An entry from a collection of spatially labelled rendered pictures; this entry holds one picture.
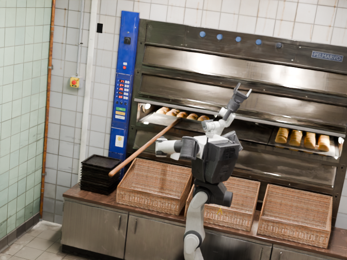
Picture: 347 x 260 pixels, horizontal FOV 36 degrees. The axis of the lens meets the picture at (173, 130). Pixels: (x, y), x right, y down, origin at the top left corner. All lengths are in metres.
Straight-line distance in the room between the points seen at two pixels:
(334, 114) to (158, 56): 1.57
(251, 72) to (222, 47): 0.33
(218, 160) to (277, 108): 1.12
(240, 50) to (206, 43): 0.29
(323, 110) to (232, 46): 0.93
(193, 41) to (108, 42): 0.78
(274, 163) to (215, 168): 1.14
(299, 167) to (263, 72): 0.87
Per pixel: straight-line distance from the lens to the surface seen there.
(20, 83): 4.78
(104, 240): 4.77
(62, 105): 5.18
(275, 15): 4.57
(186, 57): 4.72
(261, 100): 4.65
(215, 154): 3.70
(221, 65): 4.65
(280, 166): 4.76
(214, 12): 4.63
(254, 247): 4.44
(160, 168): 4.91
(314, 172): 4.76
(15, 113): 4.77
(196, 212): 3.97
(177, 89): 4.76
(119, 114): 4.93
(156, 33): 4.78
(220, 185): 3.92
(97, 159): 4.92
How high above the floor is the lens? 2.39
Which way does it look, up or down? 15 degrees down
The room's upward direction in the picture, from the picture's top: 7 degrees clockwise
